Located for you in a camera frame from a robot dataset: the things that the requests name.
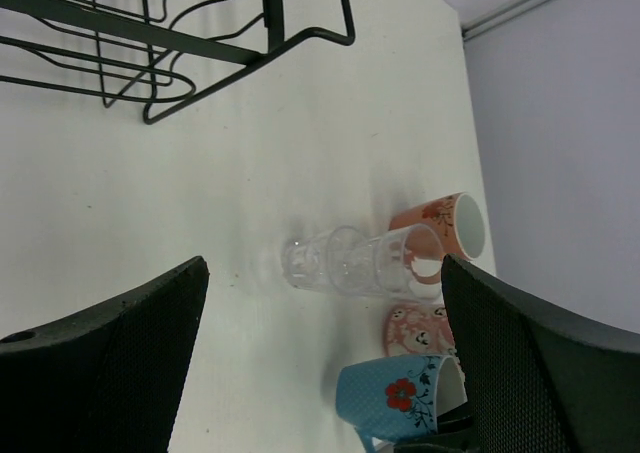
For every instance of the blue mug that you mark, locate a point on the blue mug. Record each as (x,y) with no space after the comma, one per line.
(398,398)

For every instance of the aluminium frame rail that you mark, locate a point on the aluminium frame rail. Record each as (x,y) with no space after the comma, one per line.
(499,16)

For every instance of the black wire dish rack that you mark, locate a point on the black wire dish rack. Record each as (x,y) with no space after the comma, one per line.
(137,46)

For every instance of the pink patterned ceramic mug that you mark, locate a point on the pink patterned ceramic mug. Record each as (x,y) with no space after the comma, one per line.
(413,328)

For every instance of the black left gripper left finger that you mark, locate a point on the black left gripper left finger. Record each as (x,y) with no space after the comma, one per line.
(108,378)

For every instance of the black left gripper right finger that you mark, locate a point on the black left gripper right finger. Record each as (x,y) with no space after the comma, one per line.
(540,378)

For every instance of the faceted clear glass cup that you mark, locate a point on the faceted clear glass cup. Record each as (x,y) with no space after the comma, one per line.
(402,264)

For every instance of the salmon pink mug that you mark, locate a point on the salmon pink mug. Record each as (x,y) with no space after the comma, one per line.
(456,227)

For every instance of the small clear glass cup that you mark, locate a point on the small clear glass cup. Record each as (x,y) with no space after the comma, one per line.
(304,263)

